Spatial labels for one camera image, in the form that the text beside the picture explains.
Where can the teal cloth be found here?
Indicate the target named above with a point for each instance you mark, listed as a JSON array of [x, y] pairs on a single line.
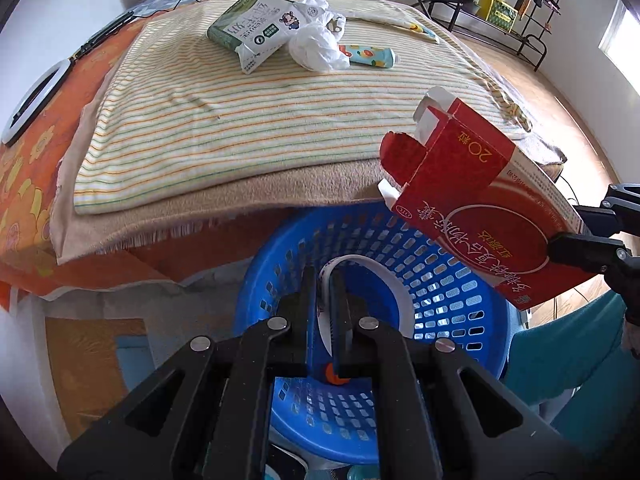
[[565, 360]]

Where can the red cardboard box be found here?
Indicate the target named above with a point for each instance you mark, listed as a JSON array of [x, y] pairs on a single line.
[[465, 175]]

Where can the white plastic bag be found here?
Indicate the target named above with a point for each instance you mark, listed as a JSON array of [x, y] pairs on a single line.
[[317, 47]]

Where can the green and white milk carton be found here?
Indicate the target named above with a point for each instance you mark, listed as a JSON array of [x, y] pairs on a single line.
[[250, 25]]

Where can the beige blanket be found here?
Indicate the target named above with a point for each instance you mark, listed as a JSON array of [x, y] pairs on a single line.
[[225, 210]]

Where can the colourful fruit print tube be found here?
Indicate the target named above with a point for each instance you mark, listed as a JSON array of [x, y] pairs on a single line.
[[370, 55]]

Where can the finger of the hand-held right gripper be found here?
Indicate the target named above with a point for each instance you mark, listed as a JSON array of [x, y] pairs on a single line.
[[585, 252], [600, 217]]

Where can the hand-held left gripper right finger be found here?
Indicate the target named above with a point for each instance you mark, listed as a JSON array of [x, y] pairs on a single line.
[[337, 310]]

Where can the yellow plastic crate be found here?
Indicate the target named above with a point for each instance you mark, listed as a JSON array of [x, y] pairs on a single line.
[[495, 7]]

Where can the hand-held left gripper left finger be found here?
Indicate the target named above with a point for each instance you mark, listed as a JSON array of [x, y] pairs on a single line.
[[309, 305]]

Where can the black tripod bar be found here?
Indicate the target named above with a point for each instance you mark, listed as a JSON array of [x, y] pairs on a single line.
[[102, 35]]

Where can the black metal rack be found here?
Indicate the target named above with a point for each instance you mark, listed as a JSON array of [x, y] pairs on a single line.
[[542, 35]]

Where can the cream printed cloth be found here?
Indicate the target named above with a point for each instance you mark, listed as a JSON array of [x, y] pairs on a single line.
[[395, 20]]

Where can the orange bottle cap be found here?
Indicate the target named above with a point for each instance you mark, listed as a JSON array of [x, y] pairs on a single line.
[[334, 374]]

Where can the window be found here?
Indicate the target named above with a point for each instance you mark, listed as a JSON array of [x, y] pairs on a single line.
[[622, 40]]

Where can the orange floral bed sheet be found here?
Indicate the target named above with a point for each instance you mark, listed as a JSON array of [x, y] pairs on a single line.
[[45, 200]]

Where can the striped blanket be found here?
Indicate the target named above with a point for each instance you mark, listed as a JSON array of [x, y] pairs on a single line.
[[280, 125]]

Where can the white long wrapper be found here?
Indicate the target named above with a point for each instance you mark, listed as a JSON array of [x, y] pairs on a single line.
[[385, 300]]

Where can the blue plastic basket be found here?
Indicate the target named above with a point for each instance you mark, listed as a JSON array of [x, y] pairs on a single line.
[[440, 280]]

